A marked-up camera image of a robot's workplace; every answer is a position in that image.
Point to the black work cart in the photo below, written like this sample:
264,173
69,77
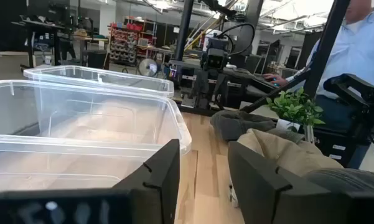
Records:
46,34

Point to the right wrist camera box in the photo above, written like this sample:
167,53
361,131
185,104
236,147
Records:
215,59

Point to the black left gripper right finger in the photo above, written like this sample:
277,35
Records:
261,193

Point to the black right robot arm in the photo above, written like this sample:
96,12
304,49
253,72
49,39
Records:
219,7

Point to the red parts shelf rack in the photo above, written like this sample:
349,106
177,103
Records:
127,40

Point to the person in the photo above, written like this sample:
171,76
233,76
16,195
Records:
361,46

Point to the dark grey desk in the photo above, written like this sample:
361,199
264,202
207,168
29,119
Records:
252,76

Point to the dark grey hat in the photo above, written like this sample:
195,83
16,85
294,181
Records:
236,124

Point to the green potted plant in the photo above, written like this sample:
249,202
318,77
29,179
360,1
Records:
294,107

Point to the large clear plastic bin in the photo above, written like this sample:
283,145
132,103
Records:
81,124

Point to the black table frame rail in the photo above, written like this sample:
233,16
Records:
205,110

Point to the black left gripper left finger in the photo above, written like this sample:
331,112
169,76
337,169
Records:
155,180

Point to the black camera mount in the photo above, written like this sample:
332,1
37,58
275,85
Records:
361,96

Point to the thick black frame post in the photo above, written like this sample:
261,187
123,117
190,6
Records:
326,46

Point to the small desk fan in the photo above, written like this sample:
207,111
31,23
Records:
148,67

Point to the person's hand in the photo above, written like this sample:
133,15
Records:
275,79

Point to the beige fabric hat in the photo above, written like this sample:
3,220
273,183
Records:
292,152

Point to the black control box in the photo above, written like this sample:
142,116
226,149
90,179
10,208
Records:
336,146

